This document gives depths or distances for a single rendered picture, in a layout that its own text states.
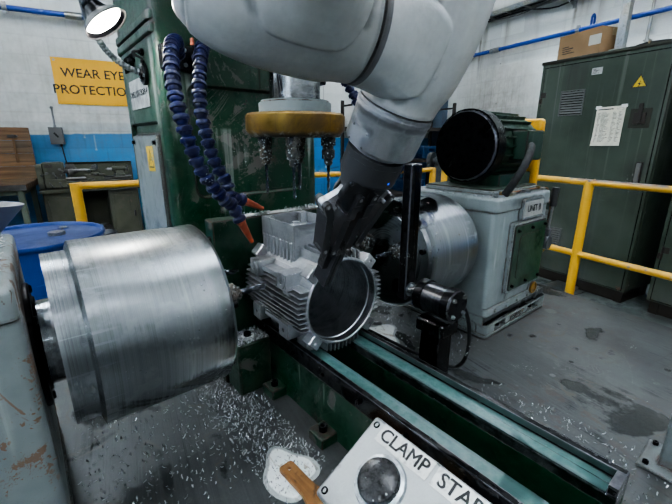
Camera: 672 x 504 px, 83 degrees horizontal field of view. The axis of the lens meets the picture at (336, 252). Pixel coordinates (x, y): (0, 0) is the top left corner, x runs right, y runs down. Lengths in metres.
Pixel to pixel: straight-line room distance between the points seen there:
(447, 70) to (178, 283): 0.39
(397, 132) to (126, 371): 0.41
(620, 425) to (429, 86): 0.70
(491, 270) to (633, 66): 3.00
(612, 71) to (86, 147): 5.47
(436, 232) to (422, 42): 0.50
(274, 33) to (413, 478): 0.33
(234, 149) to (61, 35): 5.02
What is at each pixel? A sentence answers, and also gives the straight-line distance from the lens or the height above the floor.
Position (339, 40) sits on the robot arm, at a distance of 0.35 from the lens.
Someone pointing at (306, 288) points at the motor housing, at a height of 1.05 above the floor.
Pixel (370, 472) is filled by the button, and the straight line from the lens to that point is 0.30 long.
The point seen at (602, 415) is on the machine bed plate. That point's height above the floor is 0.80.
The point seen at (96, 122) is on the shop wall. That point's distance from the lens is 5.70.
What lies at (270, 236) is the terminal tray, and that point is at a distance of 0.75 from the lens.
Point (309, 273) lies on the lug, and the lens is 0.62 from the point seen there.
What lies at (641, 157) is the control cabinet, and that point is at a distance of 3.73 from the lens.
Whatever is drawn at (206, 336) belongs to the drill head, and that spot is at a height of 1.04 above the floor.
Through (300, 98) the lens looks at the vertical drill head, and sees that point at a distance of 0.68.
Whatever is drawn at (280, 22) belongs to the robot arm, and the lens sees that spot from 0.33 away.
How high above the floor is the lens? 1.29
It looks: 16 degrees down
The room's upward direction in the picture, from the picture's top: straight up
